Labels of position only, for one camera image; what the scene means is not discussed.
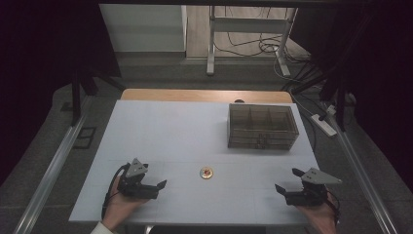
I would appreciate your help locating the black metal stand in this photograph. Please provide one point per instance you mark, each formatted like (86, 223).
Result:
(76, 97)
(340, 104)

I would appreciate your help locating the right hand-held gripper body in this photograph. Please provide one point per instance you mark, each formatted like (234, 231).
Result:
(316, 177)

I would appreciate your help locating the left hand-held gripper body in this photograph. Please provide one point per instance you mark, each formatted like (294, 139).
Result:
(133, 170)

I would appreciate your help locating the white cabinet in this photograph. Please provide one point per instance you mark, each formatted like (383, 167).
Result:
(142, 29)

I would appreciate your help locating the person's left hand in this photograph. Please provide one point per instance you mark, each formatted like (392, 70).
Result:
(118, 208)

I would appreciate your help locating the white table mat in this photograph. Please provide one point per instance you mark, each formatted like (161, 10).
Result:
(168, 136)

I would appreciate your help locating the dark curtain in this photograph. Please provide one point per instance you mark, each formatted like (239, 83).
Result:
(39, 65)
(383, 81)

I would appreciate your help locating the clear brown drawer box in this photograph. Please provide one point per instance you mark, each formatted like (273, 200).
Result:
(261, 128)

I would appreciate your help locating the wooden table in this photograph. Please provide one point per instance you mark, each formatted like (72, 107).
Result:
(195, 95)

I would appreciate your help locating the person's right hand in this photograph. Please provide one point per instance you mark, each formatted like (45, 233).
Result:
(321, 217)

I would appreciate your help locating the aluminium floor rail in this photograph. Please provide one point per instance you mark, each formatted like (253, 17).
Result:
(55, 165)
(360, 169)

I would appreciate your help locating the white plug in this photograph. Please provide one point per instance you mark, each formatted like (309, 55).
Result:
(331, 109)

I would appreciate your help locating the white metal desk frame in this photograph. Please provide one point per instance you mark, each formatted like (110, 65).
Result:
(250, 24)

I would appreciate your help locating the white power strip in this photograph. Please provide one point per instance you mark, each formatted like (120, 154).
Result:
(324, 125)

